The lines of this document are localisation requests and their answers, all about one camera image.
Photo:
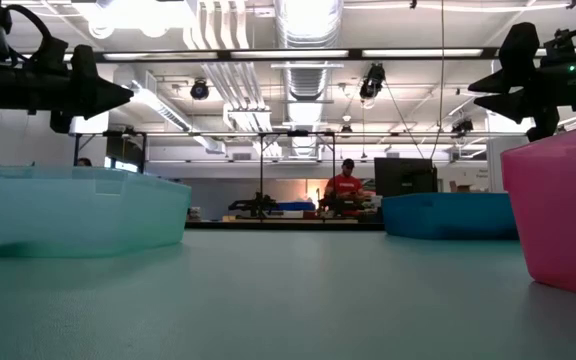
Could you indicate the black background monitor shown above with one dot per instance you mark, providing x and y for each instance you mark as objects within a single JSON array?
[{"x": 403, "y": 175}]

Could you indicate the blue plastic bin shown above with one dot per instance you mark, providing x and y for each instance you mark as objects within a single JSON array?
[{"x": 448, "y": 215}]

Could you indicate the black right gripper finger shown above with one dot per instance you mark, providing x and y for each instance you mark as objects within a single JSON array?
[
  {"x": 513, "y": 107},
  {"x": 518, "y": 65}
]

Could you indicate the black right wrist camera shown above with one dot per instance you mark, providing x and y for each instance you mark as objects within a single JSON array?
[{"x": 563, "y": 50}]

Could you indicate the pink plastic bin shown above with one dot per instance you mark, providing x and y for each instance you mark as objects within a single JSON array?
[{"x": 563, "y": 210}]

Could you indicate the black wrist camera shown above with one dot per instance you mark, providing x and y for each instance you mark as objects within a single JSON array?
[
  {"x": 50, "y": 57},
  {"x": 563, "y": 50}
]

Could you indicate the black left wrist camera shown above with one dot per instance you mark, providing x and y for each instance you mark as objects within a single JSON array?
[{"x": 50, "y": 57}]

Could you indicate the mint translucent plastic bin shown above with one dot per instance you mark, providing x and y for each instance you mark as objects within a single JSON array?
[{"x": 68, "y": 215}]

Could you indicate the brown cardboard box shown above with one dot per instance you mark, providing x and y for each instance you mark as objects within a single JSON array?
[{"x": 463, "y": 187}]

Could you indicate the black background workstation frame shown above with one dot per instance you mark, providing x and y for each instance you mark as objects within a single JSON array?
[{"x": 76, "y": 150}]

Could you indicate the person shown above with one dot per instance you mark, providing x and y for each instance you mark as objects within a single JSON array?
[
  {"x": 345, "y": 185},
  {"x": 84, "y": 162}
]

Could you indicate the black horizontal frame beam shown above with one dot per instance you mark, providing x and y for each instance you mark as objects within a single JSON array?
[{"x": 355, "y": 53}]

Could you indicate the black background robot arm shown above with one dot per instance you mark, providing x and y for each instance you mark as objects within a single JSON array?
[
  {"x": 255, "y": 204},
  {"x": 335, "y": 205}
]

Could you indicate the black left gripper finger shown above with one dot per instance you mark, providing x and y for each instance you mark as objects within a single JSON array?
[
  {"x": 88, "y": 82},
  {"x": 93, "y": 107}
]

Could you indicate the green table mat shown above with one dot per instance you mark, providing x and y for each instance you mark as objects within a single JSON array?
[{"x": 288, "y": 300}]

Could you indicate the large silver ventilation duct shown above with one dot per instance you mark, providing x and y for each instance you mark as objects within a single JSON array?
[{"x": 308, "y": 85}]

